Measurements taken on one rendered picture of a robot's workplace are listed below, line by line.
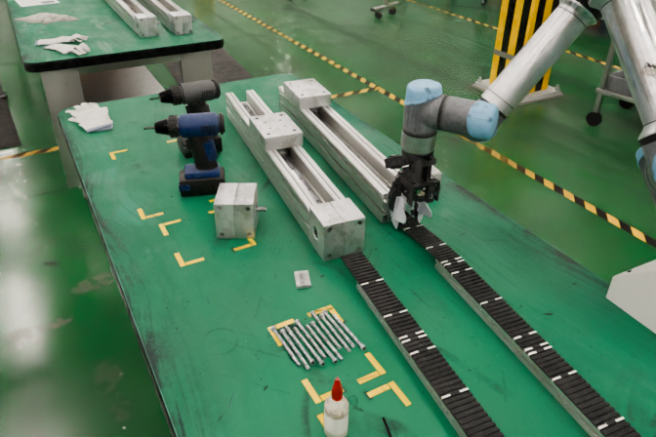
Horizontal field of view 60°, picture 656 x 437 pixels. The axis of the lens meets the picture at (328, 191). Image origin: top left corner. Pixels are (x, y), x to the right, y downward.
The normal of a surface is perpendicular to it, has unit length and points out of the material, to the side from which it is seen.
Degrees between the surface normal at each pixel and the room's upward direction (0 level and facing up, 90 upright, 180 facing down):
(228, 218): 90
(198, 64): 90
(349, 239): 90
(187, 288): 0
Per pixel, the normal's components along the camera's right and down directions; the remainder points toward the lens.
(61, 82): 0.47, 0.45
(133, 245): 0.01, -0.86
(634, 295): -0.90, 0.22
